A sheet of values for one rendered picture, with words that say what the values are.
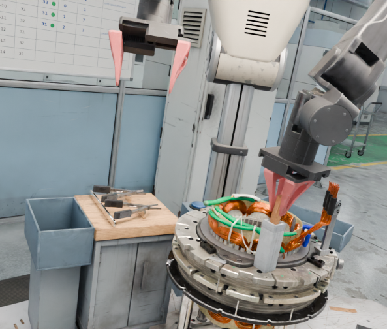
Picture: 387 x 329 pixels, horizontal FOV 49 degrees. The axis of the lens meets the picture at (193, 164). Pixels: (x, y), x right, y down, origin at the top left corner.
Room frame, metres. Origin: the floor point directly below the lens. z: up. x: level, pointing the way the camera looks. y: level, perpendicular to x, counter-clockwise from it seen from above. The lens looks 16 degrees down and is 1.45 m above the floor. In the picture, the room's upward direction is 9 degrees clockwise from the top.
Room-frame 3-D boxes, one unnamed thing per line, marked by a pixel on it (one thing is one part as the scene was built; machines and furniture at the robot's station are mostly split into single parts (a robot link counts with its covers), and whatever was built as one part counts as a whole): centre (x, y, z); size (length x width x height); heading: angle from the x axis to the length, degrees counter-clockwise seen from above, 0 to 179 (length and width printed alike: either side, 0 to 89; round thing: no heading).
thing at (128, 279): (0.90, 0.13, 0.91); 0.19 x 0.19 x 0.26; 31
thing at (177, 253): (0.73, -0.01, 1.06); 0.09 x 0.04 x 0.01; 37
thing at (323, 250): (0.77, -0.28, 1.15); 0.03 x 0.02 x 0.12; 119
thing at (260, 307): (0.79, -0.14, 1.05); 0.29 x 0.29 x 0.06
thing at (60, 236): (0.82, 0.27, 0.92); 0.17 x 0.11 x 0.28; 31
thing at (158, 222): (0.90, 0.13, 1.05); 0.20 x 0.19 x 0.02; 121
